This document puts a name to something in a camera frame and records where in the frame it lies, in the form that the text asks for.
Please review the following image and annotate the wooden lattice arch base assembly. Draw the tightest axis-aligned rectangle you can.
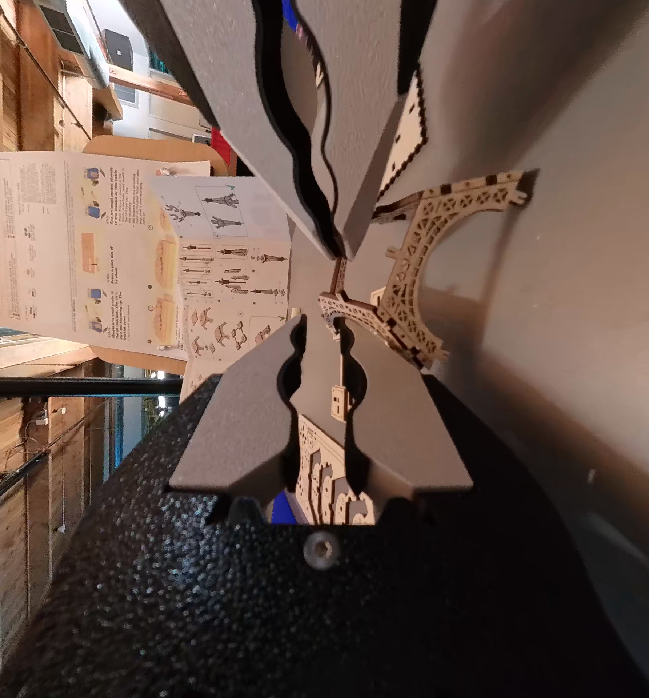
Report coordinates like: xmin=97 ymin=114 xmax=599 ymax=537
xmin=318 ymin=168 xmax=540 ymax=374

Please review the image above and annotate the blue plastic bin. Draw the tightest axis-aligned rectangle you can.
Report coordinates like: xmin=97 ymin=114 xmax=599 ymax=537
xmin=272 ymin=490 xmax=299 ymax=525

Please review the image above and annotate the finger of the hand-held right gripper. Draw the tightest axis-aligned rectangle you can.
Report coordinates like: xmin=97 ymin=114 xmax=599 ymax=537
xmin=155 ymin=0 xmax=344 ymax=260
xmin=294 ymin=0 xmax=431 ymax=261

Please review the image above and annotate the grey desk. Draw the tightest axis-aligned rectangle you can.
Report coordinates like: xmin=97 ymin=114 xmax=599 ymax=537
xmin=289 ymin=0 xmax=649 ymax=698

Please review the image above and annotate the black speaker box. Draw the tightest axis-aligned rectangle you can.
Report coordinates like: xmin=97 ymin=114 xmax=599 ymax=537
xmin=103 ymin=30 xmax=135 ymax=73

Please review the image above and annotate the square slotted wooden plate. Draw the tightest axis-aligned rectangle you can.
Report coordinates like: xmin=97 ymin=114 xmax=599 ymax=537
xmin=378 ymin=71 xmax=430 ymax=200

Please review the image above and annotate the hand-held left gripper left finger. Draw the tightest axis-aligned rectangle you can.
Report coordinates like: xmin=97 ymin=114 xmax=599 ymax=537
xmin=169 ymin=313 xmax=308 ymax=500

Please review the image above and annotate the wooden cutout parts sheet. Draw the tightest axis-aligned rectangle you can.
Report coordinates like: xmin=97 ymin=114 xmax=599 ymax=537
xmin=294 ymin=413 xmax=381 ymax=527

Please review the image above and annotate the large printed instruction sheet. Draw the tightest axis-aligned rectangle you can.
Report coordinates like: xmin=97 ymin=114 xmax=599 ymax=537
xmin=0 ymin=150 xmax=213 ymax=362

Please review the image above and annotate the black pole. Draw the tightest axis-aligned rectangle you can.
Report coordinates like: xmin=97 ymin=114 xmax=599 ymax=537
xmin=0 ymin=376 xmax=184 ymax=399

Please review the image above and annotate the metal ventilation unit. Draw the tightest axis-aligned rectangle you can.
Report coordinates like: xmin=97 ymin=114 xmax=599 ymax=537
xmin=32 ymin=0 xmax=109 ymax=91

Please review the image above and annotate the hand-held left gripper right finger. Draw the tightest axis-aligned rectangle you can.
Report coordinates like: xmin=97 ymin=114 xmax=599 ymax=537
xmin=338 ymin=319 xmax=474 ymax=501

